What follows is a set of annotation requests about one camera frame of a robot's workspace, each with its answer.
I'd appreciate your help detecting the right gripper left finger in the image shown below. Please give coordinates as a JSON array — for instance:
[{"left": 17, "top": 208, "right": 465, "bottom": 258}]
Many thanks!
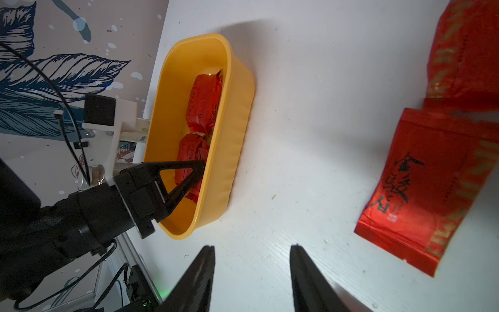
[{"left": 157, "top": 246, "right": 216, "bottom": 312}]

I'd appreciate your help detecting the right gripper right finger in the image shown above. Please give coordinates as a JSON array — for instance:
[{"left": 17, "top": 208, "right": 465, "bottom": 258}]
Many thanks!
[{"left": 290, "top": 245, "right": 349, "bottom": 312}]

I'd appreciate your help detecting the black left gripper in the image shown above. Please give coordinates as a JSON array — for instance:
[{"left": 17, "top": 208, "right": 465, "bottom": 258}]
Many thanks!
[{"left": 112, "top": 159, "right": 206, "bottom": 239}]

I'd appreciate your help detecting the yellow storage box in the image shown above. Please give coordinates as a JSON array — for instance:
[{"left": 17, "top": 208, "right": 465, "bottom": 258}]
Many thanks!
[{"left": 144, "top": 34, "right": 255, "bottom": 240}]

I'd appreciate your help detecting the red tea bag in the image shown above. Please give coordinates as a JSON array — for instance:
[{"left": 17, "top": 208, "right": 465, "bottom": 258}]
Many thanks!
[
  {"left": 355, "top": 109, "right": 498, "bottom": 276},
  {"left": 423, "top": 1, "right": 498, "bottom": 113}
]

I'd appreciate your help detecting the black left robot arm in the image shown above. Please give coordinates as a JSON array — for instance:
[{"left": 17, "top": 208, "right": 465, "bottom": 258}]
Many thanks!
[{"left": 1, "top": 161, "right": 205, "bottom": 302}]

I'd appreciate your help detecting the pile of red tea bags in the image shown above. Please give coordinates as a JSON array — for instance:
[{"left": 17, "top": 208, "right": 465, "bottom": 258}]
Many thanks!
[{"left": 174, "top": 71, "right": 224, "bottom": 204}]

